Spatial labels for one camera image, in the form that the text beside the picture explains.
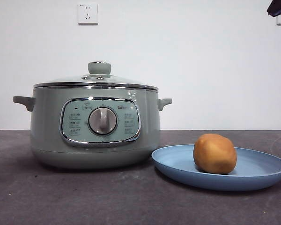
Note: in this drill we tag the glass lid with green knob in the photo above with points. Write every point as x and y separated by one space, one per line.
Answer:
99 68

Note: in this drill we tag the pale green electric steamer pot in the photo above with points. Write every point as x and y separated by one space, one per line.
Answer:
49 145

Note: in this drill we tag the brown potato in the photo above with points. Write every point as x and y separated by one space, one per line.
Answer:
215 154

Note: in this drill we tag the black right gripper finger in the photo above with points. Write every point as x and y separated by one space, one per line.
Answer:
279 5

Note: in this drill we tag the blue plate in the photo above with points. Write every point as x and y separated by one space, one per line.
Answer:
178 161

